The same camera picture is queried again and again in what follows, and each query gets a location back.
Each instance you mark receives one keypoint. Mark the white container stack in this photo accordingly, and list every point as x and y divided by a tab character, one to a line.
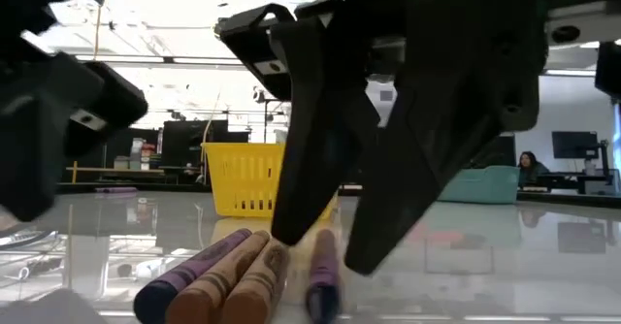
137	152

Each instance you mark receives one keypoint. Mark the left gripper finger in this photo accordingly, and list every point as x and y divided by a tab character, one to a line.
34	135

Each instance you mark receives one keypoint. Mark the red container stack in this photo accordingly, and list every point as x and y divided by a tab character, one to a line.
149	158

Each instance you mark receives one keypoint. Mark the wooden side table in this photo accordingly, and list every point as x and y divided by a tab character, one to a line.
116	170

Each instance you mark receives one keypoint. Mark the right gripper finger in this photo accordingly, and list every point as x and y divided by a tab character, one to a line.
451	110
320	144

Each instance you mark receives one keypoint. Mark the overhead light bar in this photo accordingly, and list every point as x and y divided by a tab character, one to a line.
194	60

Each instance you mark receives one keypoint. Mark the black desk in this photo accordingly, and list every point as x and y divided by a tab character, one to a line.
567	176

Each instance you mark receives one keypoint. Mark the black monitor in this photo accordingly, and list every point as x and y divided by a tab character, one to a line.
575	144

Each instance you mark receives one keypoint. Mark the black partition panel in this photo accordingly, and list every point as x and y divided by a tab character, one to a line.
184	139
121	144

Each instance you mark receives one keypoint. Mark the person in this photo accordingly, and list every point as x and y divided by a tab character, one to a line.
531	166

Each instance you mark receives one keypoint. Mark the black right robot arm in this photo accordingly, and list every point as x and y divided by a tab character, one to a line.
609	69

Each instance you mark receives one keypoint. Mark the teal plastic basket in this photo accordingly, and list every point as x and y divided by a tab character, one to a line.
490	185

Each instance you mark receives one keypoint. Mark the brown crayon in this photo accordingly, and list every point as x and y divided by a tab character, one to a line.
223	278
259	285

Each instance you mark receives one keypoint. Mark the yellow plastic basket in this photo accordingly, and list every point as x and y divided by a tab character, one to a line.
242	183

